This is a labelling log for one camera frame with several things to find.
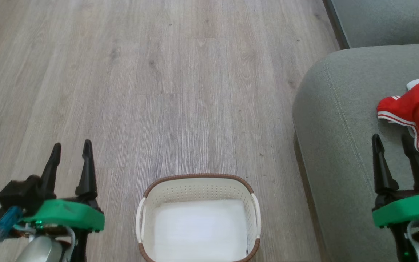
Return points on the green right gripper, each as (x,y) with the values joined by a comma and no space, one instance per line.
(409,209)

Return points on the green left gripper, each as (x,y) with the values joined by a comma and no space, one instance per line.
(64,214)

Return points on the red and white garment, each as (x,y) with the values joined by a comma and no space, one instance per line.
(418,109)

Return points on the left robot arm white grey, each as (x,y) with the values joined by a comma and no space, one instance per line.
(40,249)

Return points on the white laundry basket brown rim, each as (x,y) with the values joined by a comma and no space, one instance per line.
(198,218)

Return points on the grey sofa seat cushion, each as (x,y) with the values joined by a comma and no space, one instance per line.
(387,22)

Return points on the grey fabric sofa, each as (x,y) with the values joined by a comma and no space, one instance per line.
(340,145)

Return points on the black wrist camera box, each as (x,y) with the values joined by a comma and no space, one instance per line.
(22,193)

